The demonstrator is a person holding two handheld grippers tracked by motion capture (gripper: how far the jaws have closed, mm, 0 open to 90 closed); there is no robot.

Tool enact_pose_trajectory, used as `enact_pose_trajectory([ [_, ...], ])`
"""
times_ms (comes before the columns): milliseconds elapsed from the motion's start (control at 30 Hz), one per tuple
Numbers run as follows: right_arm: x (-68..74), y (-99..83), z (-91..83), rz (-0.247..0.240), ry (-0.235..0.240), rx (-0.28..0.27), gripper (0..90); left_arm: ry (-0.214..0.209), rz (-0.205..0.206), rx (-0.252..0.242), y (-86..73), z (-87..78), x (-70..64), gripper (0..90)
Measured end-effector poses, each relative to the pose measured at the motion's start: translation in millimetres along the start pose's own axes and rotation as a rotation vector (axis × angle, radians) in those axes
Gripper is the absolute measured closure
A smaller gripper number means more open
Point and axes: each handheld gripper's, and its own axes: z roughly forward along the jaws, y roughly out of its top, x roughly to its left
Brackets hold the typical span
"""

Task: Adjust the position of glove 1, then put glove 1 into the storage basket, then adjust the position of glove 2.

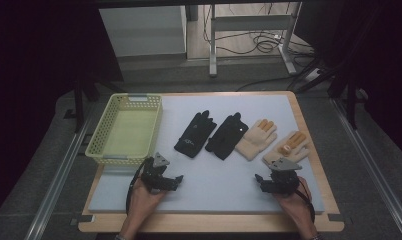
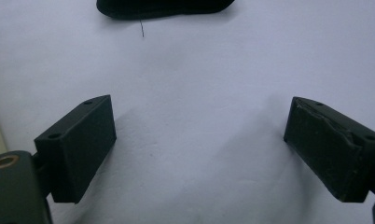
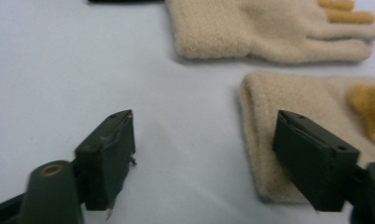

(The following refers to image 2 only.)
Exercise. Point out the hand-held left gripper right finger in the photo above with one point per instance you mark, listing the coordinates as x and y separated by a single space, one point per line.
325 149

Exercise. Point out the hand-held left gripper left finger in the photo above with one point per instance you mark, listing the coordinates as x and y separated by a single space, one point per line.
80 149

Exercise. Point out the dark cloth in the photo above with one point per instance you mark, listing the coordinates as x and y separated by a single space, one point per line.
163 6

